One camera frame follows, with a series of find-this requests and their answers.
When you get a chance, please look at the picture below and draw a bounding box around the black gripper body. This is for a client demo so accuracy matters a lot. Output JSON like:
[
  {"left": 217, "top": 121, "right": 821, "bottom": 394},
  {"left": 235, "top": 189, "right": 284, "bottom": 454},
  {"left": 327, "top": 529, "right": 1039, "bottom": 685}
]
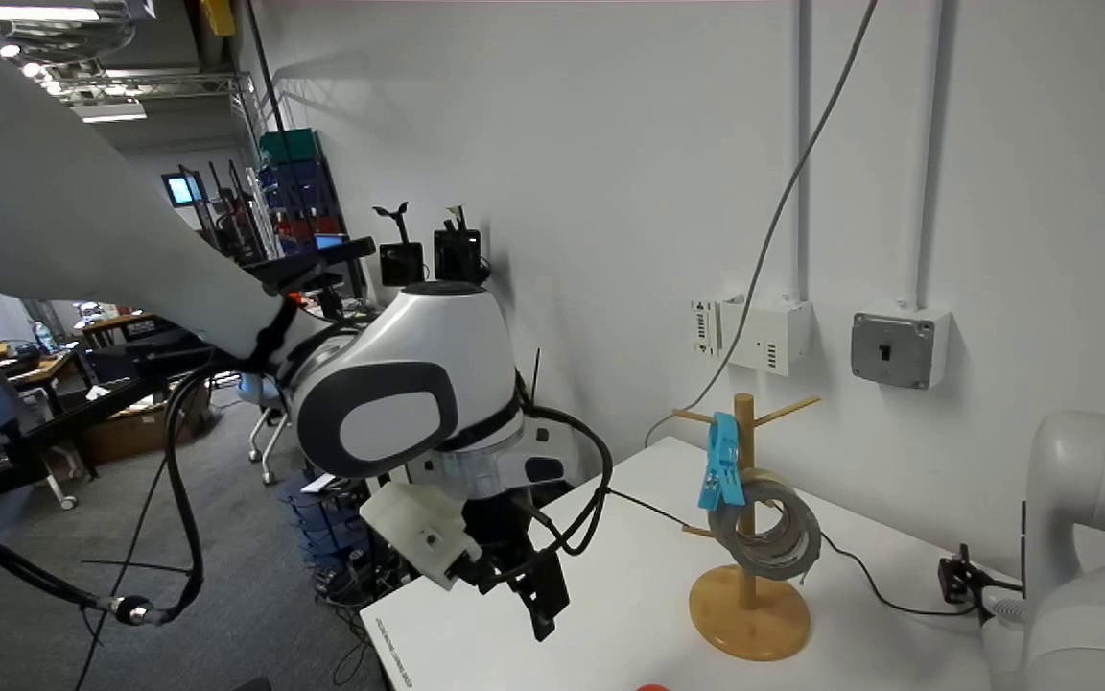
[{"left": 454, "top": 496, "right": 535, "bottom": 593}]

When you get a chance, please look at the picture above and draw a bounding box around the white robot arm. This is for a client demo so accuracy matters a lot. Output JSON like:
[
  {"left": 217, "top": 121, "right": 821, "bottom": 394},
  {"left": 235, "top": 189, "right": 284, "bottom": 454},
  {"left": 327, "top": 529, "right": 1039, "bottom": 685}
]
[{"left": 0, "top": 62, "right": 1105, "bottom": 691}]

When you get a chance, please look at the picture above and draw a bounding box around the blue clip on stand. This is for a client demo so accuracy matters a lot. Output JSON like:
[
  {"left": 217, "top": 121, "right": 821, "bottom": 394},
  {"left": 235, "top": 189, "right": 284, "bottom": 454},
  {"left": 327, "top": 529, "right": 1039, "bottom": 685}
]
[{"left": 698, "top": 414, "right": 744, "bottom": 511}]

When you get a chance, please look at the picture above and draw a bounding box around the wooden mug stand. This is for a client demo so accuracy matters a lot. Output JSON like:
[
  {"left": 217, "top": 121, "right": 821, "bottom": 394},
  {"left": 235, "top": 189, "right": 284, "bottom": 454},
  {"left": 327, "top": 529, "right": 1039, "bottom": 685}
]
[{"left": 687, "top": 392, "right": 813, "bottom": 661}]

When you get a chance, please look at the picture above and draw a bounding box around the grey coiled tape roll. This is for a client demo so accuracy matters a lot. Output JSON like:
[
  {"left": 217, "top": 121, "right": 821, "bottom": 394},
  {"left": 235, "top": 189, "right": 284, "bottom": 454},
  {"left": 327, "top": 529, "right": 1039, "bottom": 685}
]
[{"left": 709, "top": 479, "right": 821, "bottom": 579}]

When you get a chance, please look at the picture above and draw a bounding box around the blue storage bin stack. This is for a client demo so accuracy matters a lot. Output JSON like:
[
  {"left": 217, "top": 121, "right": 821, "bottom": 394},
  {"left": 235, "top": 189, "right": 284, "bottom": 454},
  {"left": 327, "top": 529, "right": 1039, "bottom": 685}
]
[{"left": 258, "top": 126, "right": 344, "bottom": 252}]

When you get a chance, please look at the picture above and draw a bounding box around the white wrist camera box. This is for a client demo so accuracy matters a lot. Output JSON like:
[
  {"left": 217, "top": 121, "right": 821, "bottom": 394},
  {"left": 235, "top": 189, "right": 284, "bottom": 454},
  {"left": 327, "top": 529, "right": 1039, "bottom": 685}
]
[{"left": 361, "top": 479, "right": 485, "bottom": 587}]

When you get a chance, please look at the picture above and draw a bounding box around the black cable on table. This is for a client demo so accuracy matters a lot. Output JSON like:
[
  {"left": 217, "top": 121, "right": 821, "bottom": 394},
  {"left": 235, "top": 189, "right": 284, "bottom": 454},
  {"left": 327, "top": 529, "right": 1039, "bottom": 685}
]
[{"left": 602, "top": 484, "right": 968, "bottom": 623}]

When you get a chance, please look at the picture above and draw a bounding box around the black camera on tripod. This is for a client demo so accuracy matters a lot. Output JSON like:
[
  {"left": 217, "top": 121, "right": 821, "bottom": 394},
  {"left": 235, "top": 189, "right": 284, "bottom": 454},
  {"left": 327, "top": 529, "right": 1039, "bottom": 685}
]
[{"left": 381, "top": 205, "right": 489, "bottom": 289}]

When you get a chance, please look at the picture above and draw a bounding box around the white wall socket box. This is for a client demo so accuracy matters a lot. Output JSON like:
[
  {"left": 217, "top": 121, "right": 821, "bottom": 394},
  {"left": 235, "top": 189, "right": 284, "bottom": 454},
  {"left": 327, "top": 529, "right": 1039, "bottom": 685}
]
[{"left": 691, "top": 295, "right": 813, "bottom": 374}]

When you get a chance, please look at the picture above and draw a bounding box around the black connector at wall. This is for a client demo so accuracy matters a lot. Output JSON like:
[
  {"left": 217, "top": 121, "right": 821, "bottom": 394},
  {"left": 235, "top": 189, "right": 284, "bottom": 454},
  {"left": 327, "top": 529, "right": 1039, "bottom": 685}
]
[{"left": 935, "top": 547, "right": 1022, "bottom": 606}]

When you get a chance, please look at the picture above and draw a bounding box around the grey wall switch box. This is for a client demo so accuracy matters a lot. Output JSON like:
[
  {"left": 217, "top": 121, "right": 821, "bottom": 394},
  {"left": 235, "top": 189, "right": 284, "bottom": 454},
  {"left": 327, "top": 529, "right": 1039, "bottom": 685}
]
[{"left": 853, "top": 309, "right": 953, "bottom": 392}]

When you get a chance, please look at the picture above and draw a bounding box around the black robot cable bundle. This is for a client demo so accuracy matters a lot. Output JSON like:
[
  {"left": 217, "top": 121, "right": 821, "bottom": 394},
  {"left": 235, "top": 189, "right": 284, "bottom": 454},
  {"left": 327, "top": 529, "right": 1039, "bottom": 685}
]
[{"left": 0, "top": 369, "right": 619, "bottom": 629}]

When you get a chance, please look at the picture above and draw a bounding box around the grey hanging wall cable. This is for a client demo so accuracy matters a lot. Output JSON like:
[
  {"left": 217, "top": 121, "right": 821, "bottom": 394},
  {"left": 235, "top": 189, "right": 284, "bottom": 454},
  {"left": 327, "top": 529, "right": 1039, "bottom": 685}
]
[{"left": 641, "top": 0, "right": 881, "bottom": 450}]

